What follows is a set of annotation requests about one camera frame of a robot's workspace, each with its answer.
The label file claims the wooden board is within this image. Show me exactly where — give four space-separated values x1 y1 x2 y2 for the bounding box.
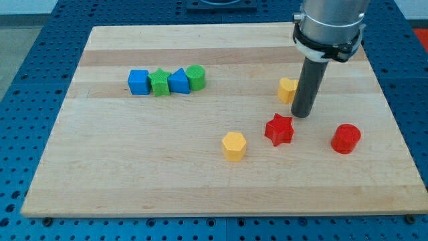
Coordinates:
21 23 427 218

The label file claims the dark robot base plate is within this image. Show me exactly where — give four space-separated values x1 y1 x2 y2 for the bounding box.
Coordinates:
186 0 257 13

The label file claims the yellow hexagon block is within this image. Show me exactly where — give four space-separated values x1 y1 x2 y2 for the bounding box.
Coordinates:
221 132 247 162

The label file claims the blue cube block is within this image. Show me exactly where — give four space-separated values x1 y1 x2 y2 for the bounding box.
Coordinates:
128 70 150 95

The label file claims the green star block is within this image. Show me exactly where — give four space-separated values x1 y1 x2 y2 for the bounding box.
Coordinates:
148 68 171 97

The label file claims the blue triangle block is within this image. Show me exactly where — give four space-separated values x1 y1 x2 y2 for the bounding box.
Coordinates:
167 68 190 94

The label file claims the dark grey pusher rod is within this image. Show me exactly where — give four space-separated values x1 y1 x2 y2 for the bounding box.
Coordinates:
291 58 328 118

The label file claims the red cylinder block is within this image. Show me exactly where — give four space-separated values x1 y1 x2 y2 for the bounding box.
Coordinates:
330 123 361 155

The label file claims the red star block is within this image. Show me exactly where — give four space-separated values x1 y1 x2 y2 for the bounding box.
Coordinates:
264 113 294 147

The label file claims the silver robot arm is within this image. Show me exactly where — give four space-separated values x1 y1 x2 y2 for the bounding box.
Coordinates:
291 0 369 118

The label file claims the green cylinder block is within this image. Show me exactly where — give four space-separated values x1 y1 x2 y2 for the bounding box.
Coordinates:
185 65 206 91

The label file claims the yellow heart block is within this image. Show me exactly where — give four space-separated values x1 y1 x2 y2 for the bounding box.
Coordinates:
277 78 298 104

